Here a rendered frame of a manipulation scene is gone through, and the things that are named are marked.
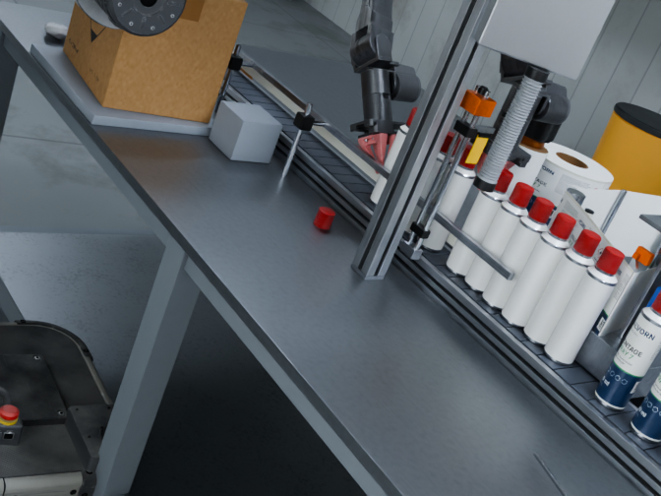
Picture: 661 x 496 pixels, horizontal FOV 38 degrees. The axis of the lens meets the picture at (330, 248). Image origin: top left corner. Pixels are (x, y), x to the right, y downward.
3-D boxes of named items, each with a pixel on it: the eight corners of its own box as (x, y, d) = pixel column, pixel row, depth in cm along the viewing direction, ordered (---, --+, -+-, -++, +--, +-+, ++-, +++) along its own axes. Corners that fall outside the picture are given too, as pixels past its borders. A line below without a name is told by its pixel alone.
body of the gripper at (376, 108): (408, 132, 191) (405, 95, 191) (371, 128, 184) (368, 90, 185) (386, 138, 196) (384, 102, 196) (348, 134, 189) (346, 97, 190)
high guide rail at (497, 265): (511, 280, 160) (515, 273, 160) (507, 280, 159) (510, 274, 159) (215, 34, 230) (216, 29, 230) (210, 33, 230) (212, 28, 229)
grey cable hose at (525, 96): (497, 193, 156) (554, 75, 148) (482, 192, 154) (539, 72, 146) (483, 182, 159) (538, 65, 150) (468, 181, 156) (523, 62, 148)
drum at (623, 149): (534, 221, 507) (597, 95, 478) (592, 227, 536) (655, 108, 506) (593, 268, 475) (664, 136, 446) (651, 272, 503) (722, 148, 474)
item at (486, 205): (476, 278, 174) (524, 179, 166) (456, 279, 170) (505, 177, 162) (458, 263, 177) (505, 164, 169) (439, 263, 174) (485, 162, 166)
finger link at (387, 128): (404, 171, 189) (401, 124, 190) (379, 169, 184) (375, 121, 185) (381, 176, 194) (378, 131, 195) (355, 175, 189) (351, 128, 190)
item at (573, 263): (557, 346, 160) (613, 242, 152) (537, 347, 157) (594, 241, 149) (535, 328, 164) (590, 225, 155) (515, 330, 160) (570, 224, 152)
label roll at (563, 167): (564, 208, 233) (591, 155, 227) (597, 246, 216) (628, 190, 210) (493, 186, 227) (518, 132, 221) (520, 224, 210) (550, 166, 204)
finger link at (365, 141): (408, 171, 190) (405, 125, 190) (383, 169, 185) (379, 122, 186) (385, 177, 195) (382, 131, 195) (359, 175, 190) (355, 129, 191)
